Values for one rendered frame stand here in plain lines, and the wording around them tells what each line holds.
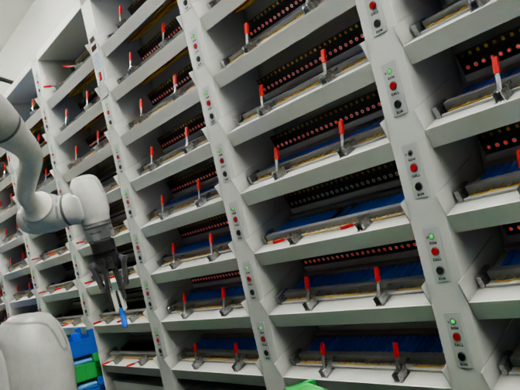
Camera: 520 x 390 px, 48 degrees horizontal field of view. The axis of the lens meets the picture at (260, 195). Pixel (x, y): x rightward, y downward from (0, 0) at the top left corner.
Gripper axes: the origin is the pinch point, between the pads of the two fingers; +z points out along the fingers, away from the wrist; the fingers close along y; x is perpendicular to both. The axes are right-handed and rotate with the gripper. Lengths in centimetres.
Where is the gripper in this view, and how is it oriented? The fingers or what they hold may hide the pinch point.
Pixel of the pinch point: (118, 300)
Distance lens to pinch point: 198.1
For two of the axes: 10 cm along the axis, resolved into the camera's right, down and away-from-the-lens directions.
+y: 9.7, -2.5, -0.2
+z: 2.5, 9.6, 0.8
